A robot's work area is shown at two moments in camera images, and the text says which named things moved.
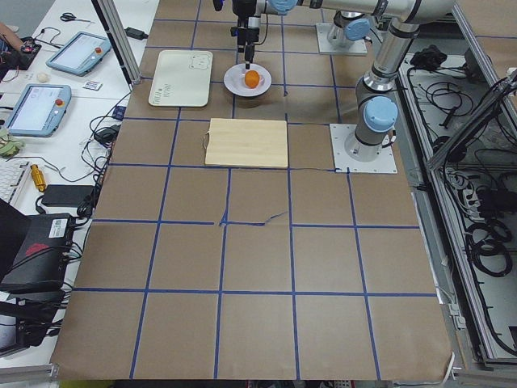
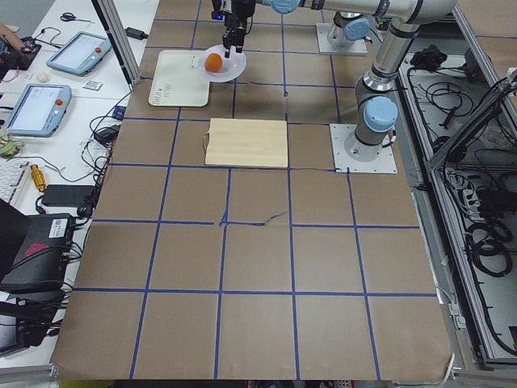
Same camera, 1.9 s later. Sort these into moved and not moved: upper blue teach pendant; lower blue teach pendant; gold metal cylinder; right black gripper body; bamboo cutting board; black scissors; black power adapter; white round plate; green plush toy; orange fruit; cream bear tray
Moved: orange fruit; white round plate; right black gripper body
Not moved: upper blue teach pendant; green plush toy; black scissors; black power adapter; bamboo cutting board; cream bear tray; gold metal cylinder; lower blue teach pendant
